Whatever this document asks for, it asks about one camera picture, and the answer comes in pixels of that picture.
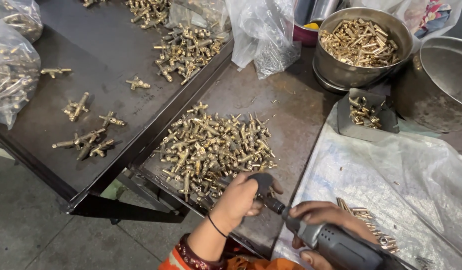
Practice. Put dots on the person's left hand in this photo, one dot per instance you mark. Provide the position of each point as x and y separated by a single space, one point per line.
232 204

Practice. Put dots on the person's right hand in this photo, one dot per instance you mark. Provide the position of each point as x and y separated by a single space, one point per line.
339 221

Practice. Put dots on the grey electric screwdriver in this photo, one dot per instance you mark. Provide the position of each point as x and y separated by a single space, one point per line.
328 242

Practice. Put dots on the black rubber holder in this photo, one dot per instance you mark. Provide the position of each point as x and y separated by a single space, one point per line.
261 183

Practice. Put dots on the row of brass pins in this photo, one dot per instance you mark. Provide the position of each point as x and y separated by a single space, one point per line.
370 221

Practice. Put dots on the large pile of brass valves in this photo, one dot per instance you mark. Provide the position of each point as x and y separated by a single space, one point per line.
216 150

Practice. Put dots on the orange beaded sleeve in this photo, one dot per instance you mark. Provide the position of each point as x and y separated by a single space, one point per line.
201 260

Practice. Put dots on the white woven sack sheet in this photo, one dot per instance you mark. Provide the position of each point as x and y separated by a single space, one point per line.
385 168

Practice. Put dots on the small grey metal tray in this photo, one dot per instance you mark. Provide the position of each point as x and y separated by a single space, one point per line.
356 132

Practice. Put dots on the rusty metal work tray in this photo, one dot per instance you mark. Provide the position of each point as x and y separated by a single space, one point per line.
291 112

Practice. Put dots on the brass pieces in grey tray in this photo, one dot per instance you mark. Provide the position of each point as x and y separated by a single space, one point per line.
362 112

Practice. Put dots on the brass valve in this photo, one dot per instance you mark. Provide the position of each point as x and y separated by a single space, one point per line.
112 120
77 107
137 83
55 71

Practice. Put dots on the steel bowl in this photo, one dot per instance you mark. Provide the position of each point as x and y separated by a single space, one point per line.
330 73

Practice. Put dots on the medium pile of brass valves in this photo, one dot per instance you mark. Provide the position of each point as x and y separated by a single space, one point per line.
187 52

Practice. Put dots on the cluster of brass valves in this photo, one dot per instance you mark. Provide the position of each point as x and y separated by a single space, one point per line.
86 143

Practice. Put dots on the large steel pan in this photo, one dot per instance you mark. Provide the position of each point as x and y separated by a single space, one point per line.
437 86

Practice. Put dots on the clear plastic bag of screws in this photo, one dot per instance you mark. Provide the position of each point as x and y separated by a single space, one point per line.
264 37

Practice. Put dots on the heap of brass pins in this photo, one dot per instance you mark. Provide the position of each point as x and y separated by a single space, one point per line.
360 43

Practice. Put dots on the maroon bowl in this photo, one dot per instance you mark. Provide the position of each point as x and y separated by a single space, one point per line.
304 35

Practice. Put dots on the crumpled clear plastic bag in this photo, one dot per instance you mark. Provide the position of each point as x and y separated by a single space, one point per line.
201 13

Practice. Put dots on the black metal work tray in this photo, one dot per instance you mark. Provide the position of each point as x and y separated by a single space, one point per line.
103 48

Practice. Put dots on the steel container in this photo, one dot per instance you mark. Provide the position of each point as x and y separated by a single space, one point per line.
315 11

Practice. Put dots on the small pile of brass valves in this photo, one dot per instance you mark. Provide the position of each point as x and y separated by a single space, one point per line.
148 11

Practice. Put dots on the big plastic bag of valves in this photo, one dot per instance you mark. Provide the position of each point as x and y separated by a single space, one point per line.
9 78

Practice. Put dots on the small plastic bag of valves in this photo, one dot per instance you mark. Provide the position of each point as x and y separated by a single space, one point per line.
20 18

